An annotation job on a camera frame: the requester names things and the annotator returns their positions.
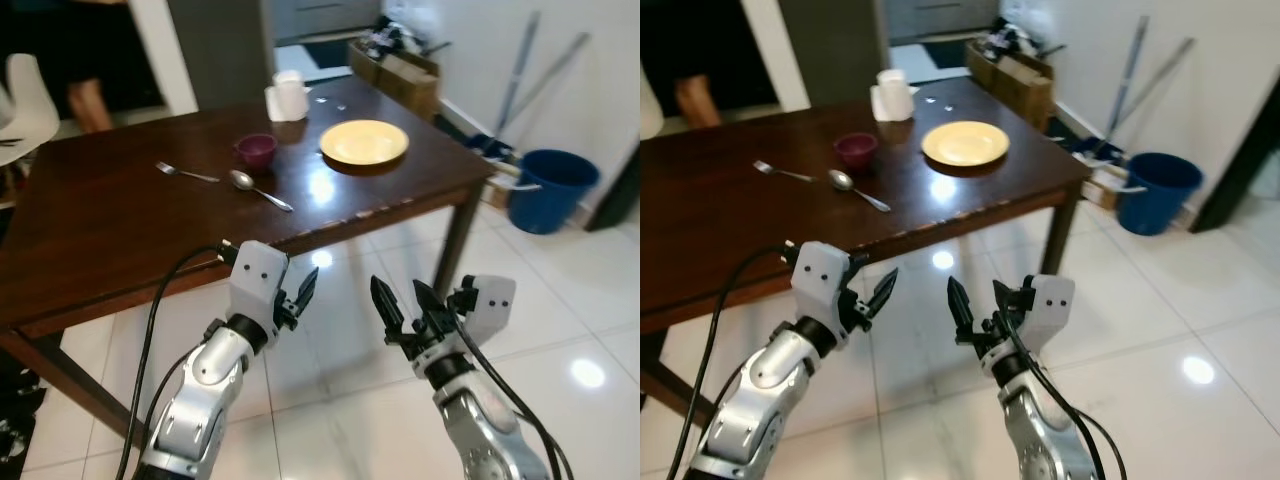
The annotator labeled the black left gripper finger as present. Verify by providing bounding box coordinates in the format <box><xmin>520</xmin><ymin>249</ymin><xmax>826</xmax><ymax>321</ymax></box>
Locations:
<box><xmin>292</xmin><ymin>265</ymin><xmax>320</xmax><ymax>314</ymax></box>
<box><xmin>865</xmin><ymin>267</ymin><xmax>899</xmax><ymax>322</ymax></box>

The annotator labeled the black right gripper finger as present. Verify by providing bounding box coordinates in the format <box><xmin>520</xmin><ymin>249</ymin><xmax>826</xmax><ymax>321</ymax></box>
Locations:
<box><xmin>370</xmin><ymin>276</ymin><xmax>407</xmax><ymax>344</ymax></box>
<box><xmin>946</xmin><ymin>276</ymin><xmax>980</xmax><ymax>344</ymax></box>
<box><xmin>413</xmin><ymin>280</ymin><xmax>452</xmax><ymax>337</ymax></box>
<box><xmin>991</xmin><ymin>280</ymin><xmax>1022</xmax><ymax>335</ymax></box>

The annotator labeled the silver metal spoon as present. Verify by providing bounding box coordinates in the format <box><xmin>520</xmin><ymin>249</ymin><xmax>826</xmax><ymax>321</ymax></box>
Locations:
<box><xmin>229</xmin><ymin>170</ymin><xmax>295</xmax><ymax>213</ymax></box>
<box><xmin>828</xmin><ymin>169</ymin><xmax>892</xmax><ymax>213</ymax></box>

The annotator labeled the dark wooden dining table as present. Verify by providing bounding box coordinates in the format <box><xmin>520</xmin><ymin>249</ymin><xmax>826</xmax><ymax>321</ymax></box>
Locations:
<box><xmin>640</xmin><ymin>75</ymin><xmax>1093</xmax><ymax>429</ymax></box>
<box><xmin>0</xmin><ymin>75</ymin><xmax>498</xmax><ymax>446</ymax></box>

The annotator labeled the small white carton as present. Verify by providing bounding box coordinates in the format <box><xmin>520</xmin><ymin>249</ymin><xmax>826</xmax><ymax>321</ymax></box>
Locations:
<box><xmin>486</xmin><ymin>165</ymin><xmax>522</xmax><ymax>210</ymax></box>
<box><xmin>1089</xmin><ymin>165</ymin><xmax>1127</xmax><ymax>212</ymax></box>

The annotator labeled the silver metal fork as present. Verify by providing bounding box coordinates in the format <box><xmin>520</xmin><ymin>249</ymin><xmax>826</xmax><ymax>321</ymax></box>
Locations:
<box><xmin>155</xmin><ymin>161</ymin><xmax>221</xmax><ymax>184</ymax></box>
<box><xmin>753</xmin><ymin>160</ymin><xmax>818</xmax><ymax>184</ymax></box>

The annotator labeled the maroon small cup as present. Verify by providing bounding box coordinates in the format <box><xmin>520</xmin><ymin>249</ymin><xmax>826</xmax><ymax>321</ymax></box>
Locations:
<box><xmin>835</xmin><ymin>133</ymin><xmax>879</xmax><ymax>169</ymax></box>
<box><xmin>235</xmin><ymin>134</ymin><xmax>278</xmax><ymax>169</ymax></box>

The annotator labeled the yellow round plate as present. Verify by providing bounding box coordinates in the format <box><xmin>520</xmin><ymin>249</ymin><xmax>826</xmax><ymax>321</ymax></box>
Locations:
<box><xmin>320</xmin><ymin>120</ymin><xmax>411</xmax><ymax>167</ymax></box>
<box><xmin>921</xmin><ymin>121</ymin><xmax>1011</xmax><ymax>168</ymax></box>

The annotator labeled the blue plastic bucket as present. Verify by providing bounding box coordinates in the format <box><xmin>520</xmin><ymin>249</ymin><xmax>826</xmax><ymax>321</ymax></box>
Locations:
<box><xmin>1115</xmin><ymin>152</ymin><xmax>1204</xmax><ymax>237</ymax></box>
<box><xmin>507</xmin><ymin>149</ymin><xmax>601</xmax><ymax>236</ymax></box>

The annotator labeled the black door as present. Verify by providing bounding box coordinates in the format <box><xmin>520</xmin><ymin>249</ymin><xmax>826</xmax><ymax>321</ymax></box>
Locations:
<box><xmin>585</xmin><ymin>148</ymin><xmax>641</xmax><ymax>233</ymax></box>
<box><xmin>1190</xmin><ymin>98</ymin><xmax>1280</xmax><ymax>234</ymax></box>

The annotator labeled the brown cardboard box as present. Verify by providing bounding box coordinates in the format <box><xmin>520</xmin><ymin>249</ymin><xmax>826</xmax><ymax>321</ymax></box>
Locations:
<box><xmin>348</xmin><ymin>40</ymin><xmax>441</xmax><ymax>123</ymax></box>
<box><xmin>965</xmin><ymin>40</ymin><xmax>1056</xmax><ymax>133</ymax></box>

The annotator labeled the grey mop pole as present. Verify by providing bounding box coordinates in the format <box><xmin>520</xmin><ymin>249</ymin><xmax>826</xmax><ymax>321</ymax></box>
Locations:
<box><xmin>495</xmin><ymin>12</ymin><xmax>542</xmax><ymax>141</ymax></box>
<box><xmin>1103</xmin><ymin>15</ymin><xmax>1150</xmax><ymax>143</ymax></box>

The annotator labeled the person's bare leg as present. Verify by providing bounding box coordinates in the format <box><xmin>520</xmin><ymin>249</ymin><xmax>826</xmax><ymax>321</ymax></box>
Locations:
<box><xmin>68</xmin><ymin>78</ymin><xmax>115</xmax><ymax>134</ymax></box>
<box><xmin>675</xmin><ymin>75</ymin><xmax>723</xmax><ymax>129</ymax></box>

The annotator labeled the grey broom pole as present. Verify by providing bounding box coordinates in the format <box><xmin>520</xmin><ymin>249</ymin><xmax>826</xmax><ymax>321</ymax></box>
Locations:
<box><xmin>1122</xmin><ymin>38</ymin><xmax>1197</xmax><ymax>131</ymax></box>
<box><xmin>517</xmin><ymin>32</ymin><xmax>591</xmax><ymax>113</ymax></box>

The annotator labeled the white plastic chair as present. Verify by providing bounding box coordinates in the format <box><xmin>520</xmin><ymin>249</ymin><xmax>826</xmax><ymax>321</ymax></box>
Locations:
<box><xmin>0</xmin><ymin>53</ymin><xmax>61</xmax><ymax>193</ymax></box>
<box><xmin>640</xmin><ymin>70</ymin><xmax>667</xmax><ymax>141</ymax></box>

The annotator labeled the black floor clutter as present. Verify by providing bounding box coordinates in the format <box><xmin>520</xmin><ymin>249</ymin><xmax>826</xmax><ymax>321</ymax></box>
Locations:
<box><xmin>0</xmin><ymin>350</ymin><xmax>47</xmax><ymax>467</ymax></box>

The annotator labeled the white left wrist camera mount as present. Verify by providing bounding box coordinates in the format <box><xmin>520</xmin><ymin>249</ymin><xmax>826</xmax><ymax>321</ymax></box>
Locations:
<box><xmin>790</xmin><ymin>241</ymin><xmax>853</xmax><ymax>327</ymax></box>
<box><xmin>228</xmin><ymin>241</ymin><xmax>291</xmax><ymax>327</ymax></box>

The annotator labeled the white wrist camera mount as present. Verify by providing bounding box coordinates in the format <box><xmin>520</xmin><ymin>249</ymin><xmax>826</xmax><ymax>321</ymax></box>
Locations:
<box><xmin>790</xmin><ymin>241</ymin><xmax>853</xmax><ymax>327</ymax></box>
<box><xmin>1015</xmin><ymin>275</ymin><xmax>1077</xmax><ymax>347</ymax></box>
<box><xmin>228</xmin><ymin>241</ymin><xmax>291</xmax><ymax>327</ymax></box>
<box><xmin>455</xmin><ymin>274</ymin><xmax>517</xmax><ymax>347</ymax></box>

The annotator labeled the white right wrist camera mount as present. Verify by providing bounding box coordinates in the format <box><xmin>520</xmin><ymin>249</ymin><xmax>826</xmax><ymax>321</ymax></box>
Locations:
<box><xmin>455</xmin><ymin>274</ymin><xmax>517</xmax><ymax>347</ymax></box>
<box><xmin>1015</xmin><ymin>275</ymin><xmax>1077</xmax><ymax>347</ymax></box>

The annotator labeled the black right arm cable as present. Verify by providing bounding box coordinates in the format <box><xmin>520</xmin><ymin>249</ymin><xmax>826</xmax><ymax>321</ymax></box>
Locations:
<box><xmin>1003</xmin><ymin>300</ymin><xmax>1131</xmax><ymax>480</ymax></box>
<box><xmin>455</xmin><ymin>290</ymin><xmax>577</xmax><ymax>480</ymax></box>

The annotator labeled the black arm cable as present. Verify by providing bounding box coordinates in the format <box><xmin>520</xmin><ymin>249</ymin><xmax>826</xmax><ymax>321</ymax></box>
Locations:
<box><xmin>455</xmin><ymin>290</ymin><xmax>577</xmax><ymax>480</ymax></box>
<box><xmin>115</xmin><ymin>241</ymin><xmax>238</xmax><ymax>480</ymax></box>
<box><xmin>1003</xmin><ymin>300</ymin><xmax>1131</xmax><ymax>480</ymax></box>
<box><xmin>668</xmin><ymin>243</ymin><xmax>798</xmax><ymax>480</ymax></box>

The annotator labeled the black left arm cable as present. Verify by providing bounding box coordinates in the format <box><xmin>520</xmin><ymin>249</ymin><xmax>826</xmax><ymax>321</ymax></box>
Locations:
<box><xmin>668</xmin><ymin>243</ymin><xmax>798</xmax><ymax>480</ymax></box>
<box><xmin>115</xmin><ymin>241</ymin><xmax>238</xmax><ymax>480</ymax></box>

